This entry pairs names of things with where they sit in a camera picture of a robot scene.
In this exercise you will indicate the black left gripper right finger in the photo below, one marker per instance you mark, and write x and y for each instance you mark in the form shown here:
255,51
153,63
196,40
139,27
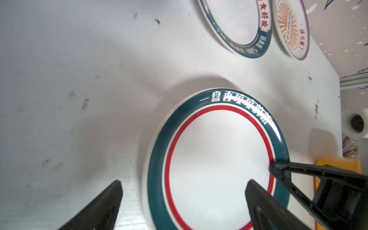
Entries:
267,213

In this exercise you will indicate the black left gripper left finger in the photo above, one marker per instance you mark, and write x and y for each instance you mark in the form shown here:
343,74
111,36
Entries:
101,213

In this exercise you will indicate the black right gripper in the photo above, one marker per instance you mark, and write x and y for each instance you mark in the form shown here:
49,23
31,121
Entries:
341,199

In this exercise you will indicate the green rim red ring plate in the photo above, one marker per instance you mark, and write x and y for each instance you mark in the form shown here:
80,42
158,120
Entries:
201,158

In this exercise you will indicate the yellow plastic bin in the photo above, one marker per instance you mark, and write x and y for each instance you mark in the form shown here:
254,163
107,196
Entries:
352,164

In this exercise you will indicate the far green lettered rim plate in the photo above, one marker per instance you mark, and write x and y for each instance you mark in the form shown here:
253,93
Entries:
243,26

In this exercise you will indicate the far orange sunburst plate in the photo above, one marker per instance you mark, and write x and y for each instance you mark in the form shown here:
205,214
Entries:
291,24

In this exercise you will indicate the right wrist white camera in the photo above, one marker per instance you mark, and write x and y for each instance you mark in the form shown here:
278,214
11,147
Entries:
355,129

